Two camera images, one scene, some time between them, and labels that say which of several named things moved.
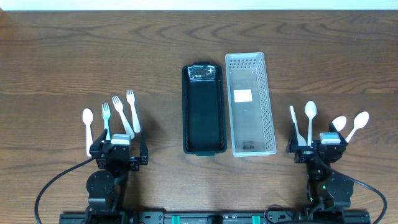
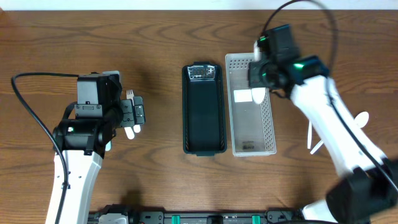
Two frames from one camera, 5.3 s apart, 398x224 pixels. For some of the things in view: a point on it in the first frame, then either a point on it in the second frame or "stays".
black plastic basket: x=204 y=108 stays
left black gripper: x=119 y=160 -> x=127 y=112
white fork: x=130 y=98 stays
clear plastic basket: x=250 y=119 stays
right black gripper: x=318 y=154 -> x=258 y=75
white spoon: x=301 y=139 -> x=258 y=94
